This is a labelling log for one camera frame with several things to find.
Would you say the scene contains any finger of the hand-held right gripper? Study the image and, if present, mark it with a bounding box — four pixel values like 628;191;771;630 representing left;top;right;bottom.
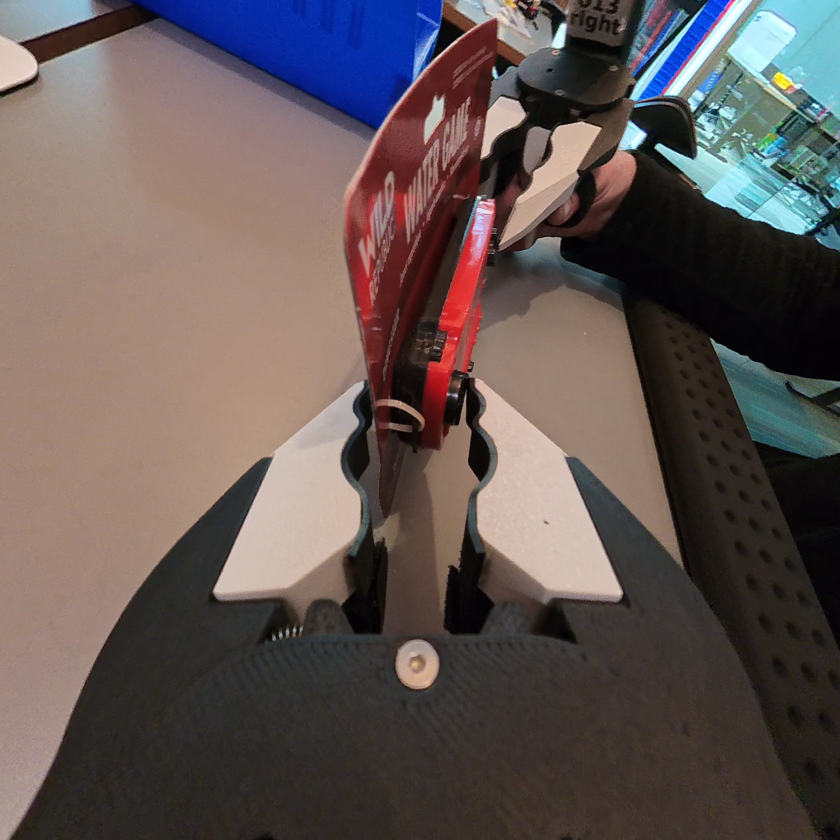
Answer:
478;97;555;199
499;121;602;255

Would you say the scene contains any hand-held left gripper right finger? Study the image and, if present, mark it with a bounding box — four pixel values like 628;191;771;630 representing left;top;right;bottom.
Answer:
445;377;624;634

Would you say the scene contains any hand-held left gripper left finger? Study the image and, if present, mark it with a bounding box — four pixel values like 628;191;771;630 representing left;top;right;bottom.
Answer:
211;379;388;634

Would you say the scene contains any red handheld toy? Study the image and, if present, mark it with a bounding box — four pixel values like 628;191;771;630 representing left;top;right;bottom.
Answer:
344;18;500;519

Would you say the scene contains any person's right forearm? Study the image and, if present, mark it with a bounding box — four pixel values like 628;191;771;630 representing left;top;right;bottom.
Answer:
561;151;840;382

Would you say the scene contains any person's right hand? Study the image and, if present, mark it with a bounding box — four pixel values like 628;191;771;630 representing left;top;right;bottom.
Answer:
511;151;639;253

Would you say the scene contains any black office chair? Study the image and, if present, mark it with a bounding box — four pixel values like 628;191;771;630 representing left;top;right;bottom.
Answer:
633;95;698;160

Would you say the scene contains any black perforated foam pad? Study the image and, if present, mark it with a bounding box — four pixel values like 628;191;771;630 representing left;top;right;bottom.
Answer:
620;289;840;837

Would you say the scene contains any blue plastic bin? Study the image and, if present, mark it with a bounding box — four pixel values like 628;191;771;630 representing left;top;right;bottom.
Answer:
134;0;445;130

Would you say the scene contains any person's black clothing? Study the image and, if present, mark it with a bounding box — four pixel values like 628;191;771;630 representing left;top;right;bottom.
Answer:
751;440;840;657

